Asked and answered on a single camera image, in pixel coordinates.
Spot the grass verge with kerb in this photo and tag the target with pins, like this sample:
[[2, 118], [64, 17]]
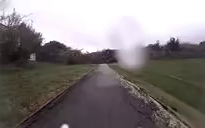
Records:
[[30, 86]]

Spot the pale gravel strip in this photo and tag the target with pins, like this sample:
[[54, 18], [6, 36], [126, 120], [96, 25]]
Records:
[[146, 101]]

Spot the dark wet asphalt path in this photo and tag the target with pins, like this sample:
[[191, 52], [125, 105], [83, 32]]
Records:
[[96, 103]]

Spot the bare tree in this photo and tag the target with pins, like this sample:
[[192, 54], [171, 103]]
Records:
[[15, 40]]

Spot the green grass field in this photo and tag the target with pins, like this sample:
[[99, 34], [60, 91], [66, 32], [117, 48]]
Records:
[[183, 80]]

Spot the robot's own part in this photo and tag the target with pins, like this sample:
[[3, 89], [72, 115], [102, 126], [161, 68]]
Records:
[[64, 126]]

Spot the row of trees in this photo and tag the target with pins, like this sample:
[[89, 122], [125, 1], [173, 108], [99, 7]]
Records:
[[180, 49], [73, 55]]

